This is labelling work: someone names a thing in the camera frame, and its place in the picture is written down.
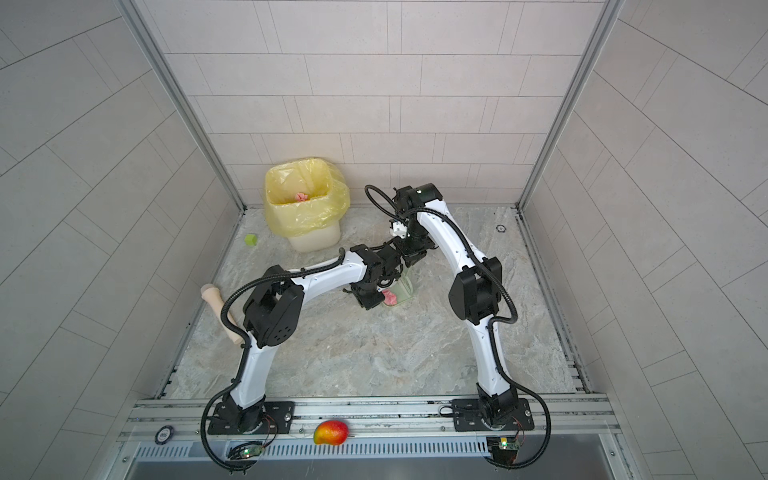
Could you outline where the green dustpan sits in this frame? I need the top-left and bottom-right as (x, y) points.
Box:
(386, 268), (415, 306)

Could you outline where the beige bin yellow bag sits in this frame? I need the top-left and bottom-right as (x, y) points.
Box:
(264, 158), (351, 253)

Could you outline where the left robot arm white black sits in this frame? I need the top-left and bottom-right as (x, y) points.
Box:
(200, 241), (403, 473)

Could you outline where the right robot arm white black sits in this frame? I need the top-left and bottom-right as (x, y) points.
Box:
(364, 183), (552, 470)

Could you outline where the red yellow mango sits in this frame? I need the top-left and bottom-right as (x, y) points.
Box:
(313, 419), (349, 446)

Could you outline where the right circuit board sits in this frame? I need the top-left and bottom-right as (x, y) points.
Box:
(486, 437), (521, 468)

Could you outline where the circuit board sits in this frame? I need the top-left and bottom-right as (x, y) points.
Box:
(486, 437), (521, 468)
(227, 441), (265, 462)

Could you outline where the left circuit board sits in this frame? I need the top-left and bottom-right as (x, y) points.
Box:
(227, 441), (265, 462)

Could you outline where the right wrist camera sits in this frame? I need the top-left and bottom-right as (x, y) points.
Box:
(389, 219), (408, 239)

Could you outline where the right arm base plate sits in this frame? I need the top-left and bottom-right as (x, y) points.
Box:
(450, 397), (535, 432)

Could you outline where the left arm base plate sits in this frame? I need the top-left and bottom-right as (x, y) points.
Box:
(206, 401), (296, 435)

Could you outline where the aluminium front rail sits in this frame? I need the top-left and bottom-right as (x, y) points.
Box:
(118, 394), (621, 461)

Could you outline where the poker chip on rail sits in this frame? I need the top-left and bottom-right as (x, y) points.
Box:
(154, 425), (174, 445)

